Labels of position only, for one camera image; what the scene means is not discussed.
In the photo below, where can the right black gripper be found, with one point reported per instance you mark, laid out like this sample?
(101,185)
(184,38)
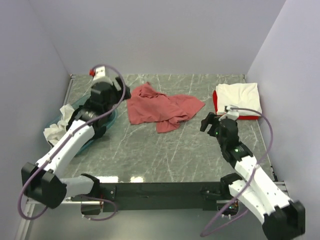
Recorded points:
(211,119)

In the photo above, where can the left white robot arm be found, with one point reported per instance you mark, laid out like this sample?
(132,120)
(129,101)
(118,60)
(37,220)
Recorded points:
(62,155)

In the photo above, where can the crumpled white t shirt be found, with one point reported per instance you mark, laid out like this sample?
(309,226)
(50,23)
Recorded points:
(56,130)

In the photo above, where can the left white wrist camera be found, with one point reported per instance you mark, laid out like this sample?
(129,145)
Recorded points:
(100,74)

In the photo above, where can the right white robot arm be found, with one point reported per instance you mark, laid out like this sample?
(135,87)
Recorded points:
(257,180)

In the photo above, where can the pink t shirt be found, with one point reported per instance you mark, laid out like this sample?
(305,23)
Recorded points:
(147,105)

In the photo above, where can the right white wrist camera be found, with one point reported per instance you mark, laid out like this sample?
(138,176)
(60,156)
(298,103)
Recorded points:
(231,112)

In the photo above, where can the folded white t shirt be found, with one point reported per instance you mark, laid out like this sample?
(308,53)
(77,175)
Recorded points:
(241,95)

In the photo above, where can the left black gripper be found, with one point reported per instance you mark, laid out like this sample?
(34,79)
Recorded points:
(118,93)

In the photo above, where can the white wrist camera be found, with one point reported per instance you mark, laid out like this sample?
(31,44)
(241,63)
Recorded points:
(100,74)
(231,112)

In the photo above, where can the black base crossbar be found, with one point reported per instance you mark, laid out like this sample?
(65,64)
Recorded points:
(164,195)

